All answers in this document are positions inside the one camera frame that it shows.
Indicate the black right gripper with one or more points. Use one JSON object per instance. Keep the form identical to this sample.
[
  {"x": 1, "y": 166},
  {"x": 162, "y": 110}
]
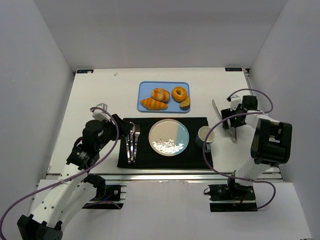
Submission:
[{"x": 228, "y": 119}]

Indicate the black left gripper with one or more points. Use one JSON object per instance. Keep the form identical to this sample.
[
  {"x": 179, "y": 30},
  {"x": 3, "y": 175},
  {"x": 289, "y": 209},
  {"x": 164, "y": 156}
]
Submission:
[{"x": 121, "y": 124}]

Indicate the brown bread slice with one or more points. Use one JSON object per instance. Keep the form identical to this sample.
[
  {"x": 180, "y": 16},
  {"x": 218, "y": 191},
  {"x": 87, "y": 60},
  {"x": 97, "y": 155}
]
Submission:
[{"x": 186, "y": 103}]

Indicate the orange bagel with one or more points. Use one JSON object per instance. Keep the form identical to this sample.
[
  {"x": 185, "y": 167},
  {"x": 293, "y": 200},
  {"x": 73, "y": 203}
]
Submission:
[{"x": 179, "y": 94}]

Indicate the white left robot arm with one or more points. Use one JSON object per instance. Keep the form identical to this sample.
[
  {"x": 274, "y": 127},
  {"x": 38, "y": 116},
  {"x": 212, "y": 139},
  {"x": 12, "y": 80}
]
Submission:
[{"x": 76, "y": 185}]

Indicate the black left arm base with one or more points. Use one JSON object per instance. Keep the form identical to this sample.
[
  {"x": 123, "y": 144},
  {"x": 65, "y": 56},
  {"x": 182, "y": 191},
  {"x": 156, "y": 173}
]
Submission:
[{"x": 110, "y": 197}]

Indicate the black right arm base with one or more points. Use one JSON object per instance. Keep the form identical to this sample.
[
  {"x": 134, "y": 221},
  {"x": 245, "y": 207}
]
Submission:
[{"x": 223, "y": 201}]

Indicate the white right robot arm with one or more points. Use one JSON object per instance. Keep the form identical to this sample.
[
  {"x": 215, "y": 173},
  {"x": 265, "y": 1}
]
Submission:
[{"x": 271, "y": 144}]

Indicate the round golden bread roll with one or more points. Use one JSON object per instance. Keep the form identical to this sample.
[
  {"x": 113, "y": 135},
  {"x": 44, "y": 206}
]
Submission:
[{"x": 160, "y": 94}]

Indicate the steel table knife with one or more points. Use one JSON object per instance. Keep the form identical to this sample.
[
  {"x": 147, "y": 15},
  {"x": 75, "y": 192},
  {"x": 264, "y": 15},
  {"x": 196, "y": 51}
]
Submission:
[{"x": 127, "y": 142}]

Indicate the steel spoon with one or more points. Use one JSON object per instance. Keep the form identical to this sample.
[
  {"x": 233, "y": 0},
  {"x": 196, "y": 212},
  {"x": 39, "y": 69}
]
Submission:
[{"x": 131, "y": 144}]

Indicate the steel fork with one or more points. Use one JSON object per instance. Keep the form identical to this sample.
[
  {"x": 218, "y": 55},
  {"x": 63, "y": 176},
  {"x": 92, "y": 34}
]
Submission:
[{"x": 136, "y": 137}]

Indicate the teal ceramic mug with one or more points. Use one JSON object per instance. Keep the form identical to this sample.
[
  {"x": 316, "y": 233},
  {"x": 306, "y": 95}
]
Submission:
[{"x": 205, "y": 136}]

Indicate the striped orange croissant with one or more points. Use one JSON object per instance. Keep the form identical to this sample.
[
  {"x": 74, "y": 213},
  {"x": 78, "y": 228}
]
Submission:
[{"x": 152, "y": 104}]

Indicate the dark right corner label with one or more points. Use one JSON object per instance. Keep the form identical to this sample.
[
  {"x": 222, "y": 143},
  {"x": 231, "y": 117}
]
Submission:
[{"x": 233, "y": 69}]

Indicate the dark corner label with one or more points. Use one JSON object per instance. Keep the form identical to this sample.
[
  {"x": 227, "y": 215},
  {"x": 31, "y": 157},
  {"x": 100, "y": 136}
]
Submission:
[
  {"x": 233, "y": 69},
  {"x": 84, "y": 71}
]

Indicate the blue plastic tray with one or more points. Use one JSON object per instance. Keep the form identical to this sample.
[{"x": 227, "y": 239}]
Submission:
[{"x": 146, "y": 87}]

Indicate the cream and blue plate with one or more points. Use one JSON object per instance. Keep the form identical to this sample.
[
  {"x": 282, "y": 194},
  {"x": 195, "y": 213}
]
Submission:
[{"x": 168, "y": 137}]

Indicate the dark left corner label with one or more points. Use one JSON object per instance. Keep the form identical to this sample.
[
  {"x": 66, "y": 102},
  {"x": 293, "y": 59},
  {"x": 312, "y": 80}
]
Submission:
[{"x": 84, "y": 71}]

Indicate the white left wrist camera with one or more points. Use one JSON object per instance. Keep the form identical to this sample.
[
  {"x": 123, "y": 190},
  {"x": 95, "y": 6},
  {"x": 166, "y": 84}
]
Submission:
[{"x": 98, "y": 114}]

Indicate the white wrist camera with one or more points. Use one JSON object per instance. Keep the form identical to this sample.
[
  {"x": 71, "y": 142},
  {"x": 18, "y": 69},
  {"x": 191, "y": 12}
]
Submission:
[
  {"x": 234, "y": 101},
  {"x": 98, "y": 114}
]

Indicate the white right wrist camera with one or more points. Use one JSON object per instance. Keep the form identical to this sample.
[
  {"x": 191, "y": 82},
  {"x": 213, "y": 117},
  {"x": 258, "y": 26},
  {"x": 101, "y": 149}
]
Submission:
[{"x": 234, "y": 101}]

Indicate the aluminium frame rail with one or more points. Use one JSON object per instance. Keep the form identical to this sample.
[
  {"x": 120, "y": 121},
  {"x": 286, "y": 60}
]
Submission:
[{"x": 274, "y": 177}]

